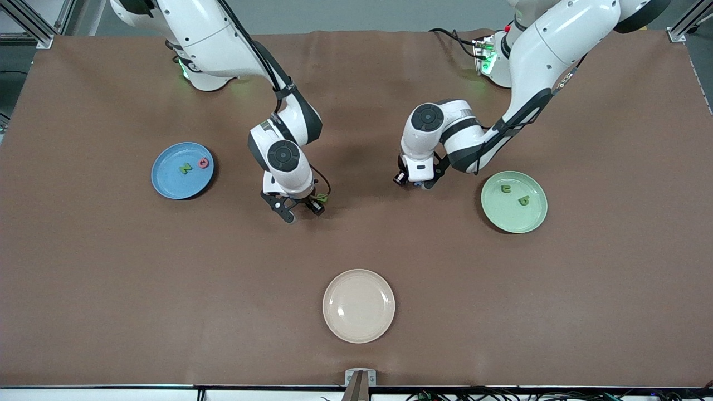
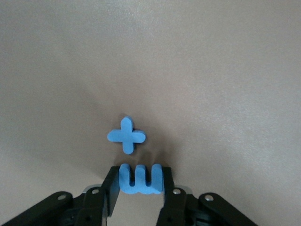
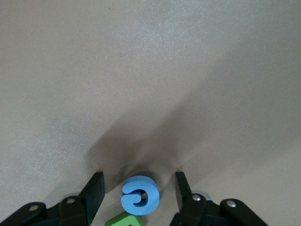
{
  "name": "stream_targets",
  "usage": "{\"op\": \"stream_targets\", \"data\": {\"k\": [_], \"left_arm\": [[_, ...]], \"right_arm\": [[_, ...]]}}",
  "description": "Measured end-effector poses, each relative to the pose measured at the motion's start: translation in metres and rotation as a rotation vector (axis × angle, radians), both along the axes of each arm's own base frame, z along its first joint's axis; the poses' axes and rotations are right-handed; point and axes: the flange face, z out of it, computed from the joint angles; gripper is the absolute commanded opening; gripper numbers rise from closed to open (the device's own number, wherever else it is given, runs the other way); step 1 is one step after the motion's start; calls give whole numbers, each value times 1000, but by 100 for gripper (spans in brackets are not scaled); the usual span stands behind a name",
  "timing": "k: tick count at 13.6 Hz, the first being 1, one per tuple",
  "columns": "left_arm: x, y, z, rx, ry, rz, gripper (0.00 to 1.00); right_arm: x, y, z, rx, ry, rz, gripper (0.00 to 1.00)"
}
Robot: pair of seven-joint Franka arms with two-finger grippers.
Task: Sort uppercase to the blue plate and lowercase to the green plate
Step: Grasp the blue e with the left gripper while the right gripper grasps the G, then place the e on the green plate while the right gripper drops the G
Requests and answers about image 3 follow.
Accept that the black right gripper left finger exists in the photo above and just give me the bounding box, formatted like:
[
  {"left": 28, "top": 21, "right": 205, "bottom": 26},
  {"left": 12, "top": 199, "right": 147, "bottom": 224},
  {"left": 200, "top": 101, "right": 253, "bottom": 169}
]
[{"left": 0, "top": 171, "right": 105, "bottom": 226}]

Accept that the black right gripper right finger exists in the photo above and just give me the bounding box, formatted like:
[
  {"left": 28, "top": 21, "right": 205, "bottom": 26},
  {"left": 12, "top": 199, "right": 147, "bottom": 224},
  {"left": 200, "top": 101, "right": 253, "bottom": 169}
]
[{"left": 169, "top": 171, "right": 269, "bottom": 226}]

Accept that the green foam letter B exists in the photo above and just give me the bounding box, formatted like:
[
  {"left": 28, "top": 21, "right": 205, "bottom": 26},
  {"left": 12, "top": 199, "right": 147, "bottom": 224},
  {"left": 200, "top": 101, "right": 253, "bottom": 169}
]
[{"left": 104, "top": 211, "right": 143, "bottom": 226}]

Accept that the blue foam letter G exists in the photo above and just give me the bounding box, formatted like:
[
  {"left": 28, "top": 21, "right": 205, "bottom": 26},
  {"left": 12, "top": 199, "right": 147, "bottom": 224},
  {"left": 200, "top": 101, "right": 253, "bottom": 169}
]
[{"left": 121, "top": 175, "right": 160, "bottom": 216}]

